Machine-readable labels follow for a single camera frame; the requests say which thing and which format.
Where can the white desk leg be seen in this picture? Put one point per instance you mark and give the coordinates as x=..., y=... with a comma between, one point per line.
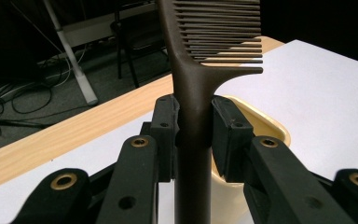
x=74, y=62

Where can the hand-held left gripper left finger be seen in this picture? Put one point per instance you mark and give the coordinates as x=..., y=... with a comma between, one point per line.
x=164, y=137

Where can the black chair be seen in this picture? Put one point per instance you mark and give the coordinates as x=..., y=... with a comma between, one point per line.
x=130, y=37

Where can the white table sheet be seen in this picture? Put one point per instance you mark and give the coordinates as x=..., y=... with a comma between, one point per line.
x=307, y=109

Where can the white desk frame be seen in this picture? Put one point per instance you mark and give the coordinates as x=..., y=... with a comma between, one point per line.
x=105, y=28

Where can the cream square cup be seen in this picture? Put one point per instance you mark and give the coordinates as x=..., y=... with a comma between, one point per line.
x=227, y=202

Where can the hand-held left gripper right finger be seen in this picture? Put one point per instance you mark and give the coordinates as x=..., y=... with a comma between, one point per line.
x=230, y=140

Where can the dark brown comb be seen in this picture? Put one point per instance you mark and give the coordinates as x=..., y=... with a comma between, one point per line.
x=192, y=93

